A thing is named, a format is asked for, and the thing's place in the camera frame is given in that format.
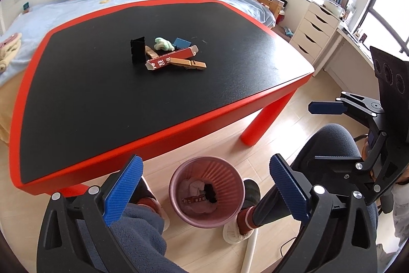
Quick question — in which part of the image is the person's right fluffy slipper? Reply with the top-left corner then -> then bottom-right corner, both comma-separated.
223,179 -> 261,243

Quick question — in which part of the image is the white storage box with books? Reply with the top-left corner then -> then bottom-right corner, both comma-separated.
319,0 -> 357,17

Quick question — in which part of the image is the bed with blue sheet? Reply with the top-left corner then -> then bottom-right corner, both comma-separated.
0,0 -> 277,146

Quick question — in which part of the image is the white desk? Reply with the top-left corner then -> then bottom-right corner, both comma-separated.
323,26 -> 379,75

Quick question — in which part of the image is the crumpled white tissue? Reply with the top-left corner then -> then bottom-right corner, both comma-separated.
178,179 -> 212,216

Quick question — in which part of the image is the small red carton piece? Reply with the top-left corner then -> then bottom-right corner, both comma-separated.
181,195 -> 207,204

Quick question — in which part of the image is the beige plush toy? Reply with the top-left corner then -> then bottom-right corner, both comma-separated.
0,32 -> 24,74

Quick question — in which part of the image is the white plastic pipe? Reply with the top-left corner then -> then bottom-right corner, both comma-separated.
240,227 -> 260,273

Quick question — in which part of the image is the green soft toy piece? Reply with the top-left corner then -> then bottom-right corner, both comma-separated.
154,37 -> 175,52

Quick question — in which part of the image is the black plastic scrap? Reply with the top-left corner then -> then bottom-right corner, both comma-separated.
204,183 -> 218,202

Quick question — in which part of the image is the person's right forearm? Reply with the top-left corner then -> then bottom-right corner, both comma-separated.
391,164 -> 409,245

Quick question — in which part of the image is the pink ribbed waste bin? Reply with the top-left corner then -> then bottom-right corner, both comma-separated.
169,157 -> 246,228

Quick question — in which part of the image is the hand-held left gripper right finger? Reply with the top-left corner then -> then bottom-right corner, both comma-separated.
269,154 -> 380,273

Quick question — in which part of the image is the person's leg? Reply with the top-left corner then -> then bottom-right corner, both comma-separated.
238,124 -> 363,233
76,196 -> 181,273

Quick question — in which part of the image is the long red carton box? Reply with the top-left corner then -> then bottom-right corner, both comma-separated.
145,45 -> 199,72

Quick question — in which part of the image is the person's left leg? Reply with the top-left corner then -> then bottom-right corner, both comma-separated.
76,196 -> 181,273

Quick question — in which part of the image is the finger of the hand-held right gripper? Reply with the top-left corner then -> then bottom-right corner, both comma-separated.
314,132 -> 399,206
308,91 -> 389,134

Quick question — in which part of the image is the white drawer cabinet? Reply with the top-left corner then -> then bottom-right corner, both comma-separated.
289,1 -> 341,65

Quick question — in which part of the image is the person's right leg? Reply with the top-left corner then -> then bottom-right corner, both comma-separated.
238,124 -> 363,233

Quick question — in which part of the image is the thin black cable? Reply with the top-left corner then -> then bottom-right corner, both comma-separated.
280,237 -> 298,258

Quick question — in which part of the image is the red and black table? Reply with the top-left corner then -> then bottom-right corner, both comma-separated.
9,0 -> 315,197

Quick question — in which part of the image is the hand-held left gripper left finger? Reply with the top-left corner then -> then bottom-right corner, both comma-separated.
36,155 -> 144,273

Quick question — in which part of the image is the large wooden clothespin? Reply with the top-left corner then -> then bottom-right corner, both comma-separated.
169,57 -> 207,72

